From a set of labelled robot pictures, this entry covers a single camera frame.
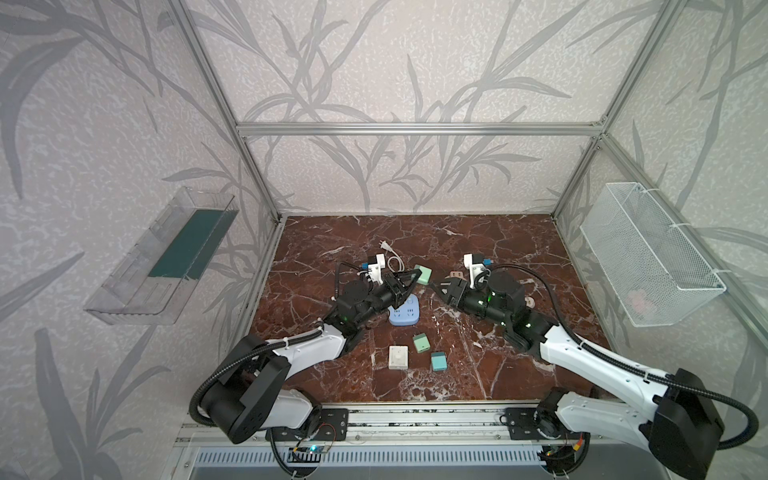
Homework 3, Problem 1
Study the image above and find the teal plug adapter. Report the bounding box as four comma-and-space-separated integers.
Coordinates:
430, 352, 447, 372

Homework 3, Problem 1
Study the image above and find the pink round power strip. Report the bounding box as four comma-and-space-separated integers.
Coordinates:
445, 270, 466, 281

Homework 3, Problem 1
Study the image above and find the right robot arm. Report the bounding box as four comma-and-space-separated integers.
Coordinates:
429, 269, 759, 479

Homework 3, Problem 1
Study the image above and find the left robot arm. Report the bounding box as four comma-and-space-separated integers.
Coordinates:
188, 269, 422, 444

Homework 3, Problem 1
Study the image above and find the light green plug adapter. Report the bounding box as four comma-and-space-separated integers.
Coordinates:
413, 333, 431, 353

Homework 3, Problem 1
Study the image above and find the white plug adapter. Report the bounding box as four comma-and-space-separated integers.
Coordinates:
388, 345, 409, 370

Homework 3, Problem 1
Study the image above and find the blue square power strip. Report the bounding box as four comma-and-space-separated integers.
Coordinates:
388, 294, 420, 327

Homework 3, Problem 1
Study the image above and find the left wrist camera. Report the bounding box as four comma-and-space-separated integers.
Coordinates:
362, 253, 386, 285

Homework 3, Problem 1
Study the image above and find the white power strip cable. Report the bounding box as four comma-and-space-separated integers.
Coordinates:
379, 239, 407, 274

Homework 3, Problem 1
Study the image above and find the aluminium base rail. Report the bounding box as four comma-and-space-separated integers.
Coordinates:
173, 401, 667, 448

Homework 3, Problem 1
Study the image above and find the white wire mesh basket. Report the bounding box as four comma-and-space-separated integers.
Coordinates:
580, 182, 727, 328

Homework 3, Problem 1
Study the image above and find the aluminium frame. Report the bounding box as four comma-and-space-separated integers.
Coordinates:
165, 1, 759, 450

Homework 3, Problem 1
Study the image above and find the clear plastic wall bin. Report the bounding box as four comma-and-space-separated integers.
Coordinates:
84, 187, 239, 326

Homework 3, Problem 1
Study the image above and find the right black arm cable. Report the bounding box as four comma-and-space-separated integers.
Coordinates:
488, 263, 760, 451

